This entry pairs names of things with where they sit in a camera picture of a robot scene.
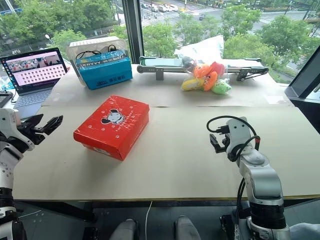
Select thin white cable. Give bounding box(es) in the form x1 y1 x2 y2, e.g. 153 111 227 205
144 199 154 240

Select yellow plush toy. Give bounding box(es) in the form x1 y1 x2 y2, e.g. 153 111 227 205
181 77 205 92

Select orange carrot plush toy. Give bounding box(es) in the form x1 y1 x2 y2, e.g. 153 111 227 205
202 71 219 92

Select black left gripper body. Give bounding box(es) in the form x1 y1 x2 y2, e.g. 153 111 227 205
16 121 49 146

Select green plush toy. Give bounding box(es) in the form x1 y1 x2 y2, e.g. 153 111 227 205
211 81 232 96

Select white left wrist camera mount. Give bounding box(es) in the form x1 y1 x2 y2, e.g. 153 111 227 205
0 108 36 151

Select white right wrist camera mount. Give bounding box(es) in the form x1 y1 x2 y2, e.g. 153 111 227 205
225 116 252 161

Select dark window frame pillar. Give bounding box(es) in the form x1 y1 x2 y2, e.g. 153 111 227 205
121 0 145 65

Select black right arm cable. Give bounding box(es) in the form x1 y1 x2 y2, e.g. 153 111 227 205
234 176 248 240

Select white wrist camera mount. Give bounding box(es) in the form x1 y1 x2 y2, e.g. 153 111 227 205
225 116 252 161
0 108 36 151

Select open grey laptop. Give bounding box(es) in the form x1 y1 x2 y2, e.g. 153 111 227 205
0 47 69 120

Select dark rounded grey shape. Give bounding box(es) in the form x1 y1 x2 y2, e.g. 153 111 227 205
109 218 140 240
173 215 201 240

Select small black device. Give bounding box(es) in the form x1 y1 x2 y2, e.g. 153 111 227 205
0 90 14 106

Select blue cardboard box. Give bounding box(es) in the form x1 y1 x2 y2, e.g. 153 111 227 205
75 49 133 91

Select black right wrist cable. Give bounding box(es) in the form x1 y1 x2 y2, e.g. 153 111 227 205
206 115 261 162

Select red shoe box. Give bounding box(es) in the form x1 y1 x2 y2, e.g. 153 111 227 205
73 94 150 162

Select clear plastic bag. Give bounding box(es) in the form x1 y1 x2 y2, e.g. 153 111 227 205
173 34 232 96

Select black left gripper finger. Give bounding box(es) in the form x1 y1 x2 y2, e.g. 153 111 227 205
40 115 64 136
23 113 45 129

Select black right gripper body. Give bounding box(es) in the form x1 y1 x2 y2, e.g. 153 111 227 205
220 131 233 154

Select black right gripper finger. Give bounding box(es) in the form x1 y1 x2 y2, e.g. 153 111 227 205
212 142 226 154
209 133 223 146

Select grey blue fabric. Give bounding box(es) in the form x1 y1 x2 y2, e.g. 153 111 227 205
286 221 320 240

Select small conveyor belt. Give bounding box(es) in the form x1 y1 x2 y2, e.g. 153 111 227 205
136 56 270 82

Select white plastic storage bin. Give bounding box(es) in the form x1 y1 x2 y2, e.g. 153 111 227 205
66 36 131 87

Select red plush toy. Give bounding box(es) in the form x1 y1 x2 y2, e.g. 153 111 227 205
211 61 226 76

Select black cable on blue box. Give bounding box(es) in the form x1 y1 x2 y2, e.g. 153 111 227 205
75 44 116 60

